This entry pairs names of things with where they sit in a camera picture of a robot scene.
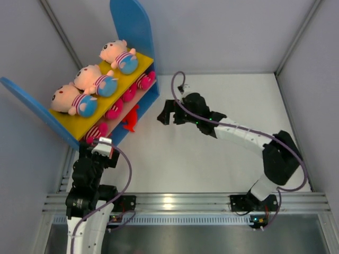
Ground pink white plush glasses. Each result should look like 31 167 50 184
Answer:
136 71 156 90
121 84 137 102

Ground colourful wooden toy shelf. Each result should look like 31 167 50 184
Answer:
1 1 159 149

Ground pink white plush with glasses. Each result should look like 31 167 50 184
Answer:
104 98 123 120

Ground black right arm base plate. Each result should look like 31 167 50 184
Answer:
229 194 252 212

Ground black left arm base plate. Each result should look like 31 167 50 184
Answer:
113 195 137 213

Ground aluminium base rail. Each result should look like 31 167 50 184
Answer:
42 192 331 212

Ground pink plush toy in shelf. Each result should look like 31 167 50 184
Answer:
83 122 108 144

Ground white slotted cable duct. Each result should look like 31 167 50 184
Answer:
52 213 268 226

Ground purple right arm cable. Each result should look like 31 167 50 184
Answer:
171 70 308 231

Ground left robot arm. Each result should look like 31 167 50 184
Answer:
65 138 120 253

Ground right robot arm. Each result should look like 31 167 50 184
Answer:
157 93 301 211

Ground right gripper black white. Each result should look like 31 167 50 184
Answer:
159 99 201 125

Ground red plush whale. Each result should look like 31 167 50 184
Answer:
122 104 139 132

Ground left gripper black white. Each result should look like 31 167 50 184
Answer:
80 142 119 189

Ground pig plush blue pants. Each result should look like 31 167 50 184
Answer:
51 82 97 117
99 40 139 75
74 65 118 97

